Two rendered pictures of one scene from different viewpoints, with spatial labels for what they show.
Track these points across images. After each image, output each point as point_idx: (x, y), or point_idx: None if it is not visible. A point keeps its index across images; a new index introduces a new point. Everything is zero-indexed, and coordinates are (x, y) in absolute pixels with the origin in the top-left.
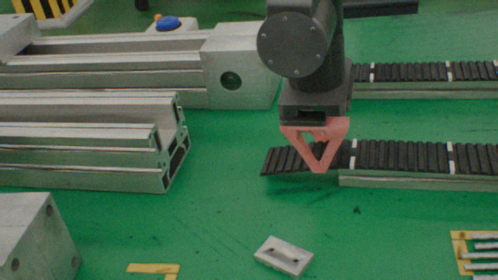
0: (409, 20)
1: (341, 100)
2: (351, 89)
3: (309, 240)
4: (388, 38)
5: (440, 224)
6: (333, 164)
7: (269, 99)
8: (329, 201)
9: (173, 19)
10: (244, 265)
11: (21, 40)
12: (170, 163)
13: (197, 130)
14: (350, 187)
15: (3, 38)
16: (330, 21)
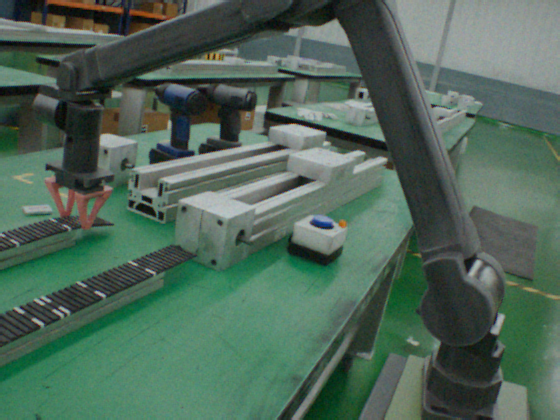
0: (273, 382)
1: (49, 163)
2: (68, 184)
3: (37, 219)
4: (235, 344)
5: None
6: (59, 217)
7: (174, 244)
8: None
9: (319, 219)
10: (49, 206)
11: (309, 171)
12: (151, 213)
13: None
14: None
15: (297, 159)
16: (44, 106)
